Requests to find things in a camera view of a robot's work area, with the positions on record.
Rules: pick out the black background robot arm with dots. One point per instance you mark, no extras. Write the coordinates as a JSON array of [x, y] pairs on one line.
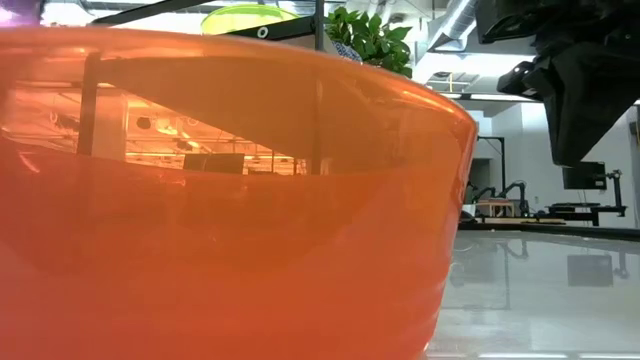
[[510, 192]]

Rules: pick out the black background desk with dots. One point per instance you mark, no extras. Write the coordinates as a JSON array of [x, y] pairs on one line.
[[580, 210]]

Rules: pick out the red translucent plastic bowl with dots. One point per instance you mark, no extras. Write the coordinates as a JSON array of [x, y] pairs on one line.
[[225, 250]]

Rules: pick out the green potted plant white pot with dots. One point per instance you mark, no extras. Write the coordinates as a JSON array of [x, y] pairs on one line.
[[375, 40]]

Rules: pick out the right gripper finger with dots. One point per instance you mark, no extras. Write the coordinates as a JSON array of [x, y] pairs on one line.
[[600, 95], [557, 100]]

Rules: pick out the silver ceiling duct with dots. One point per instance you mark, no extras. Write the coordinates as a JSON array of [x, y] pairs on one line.
[[455, 22]]

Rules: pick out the black metal table frame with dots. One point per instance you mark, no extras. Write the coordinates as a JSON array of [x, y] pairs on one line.
[[550, 231]]

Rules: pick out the black monitor on stand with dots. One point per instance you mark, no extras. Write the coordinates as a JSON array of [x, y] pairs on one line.
[[585, 176]]

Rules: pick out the green translucent plastic bowl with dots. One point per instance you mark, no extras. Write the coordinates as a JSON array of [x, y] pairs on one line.
[[245, 19]]

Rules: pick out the white glossy table sheet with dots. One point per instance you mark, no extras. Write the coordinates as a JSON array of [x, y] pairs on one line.
[[540, 310]]

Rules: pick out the long ceiling light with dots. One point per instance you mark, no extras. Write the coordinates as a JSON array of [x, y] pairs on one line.
[[490, 96]]

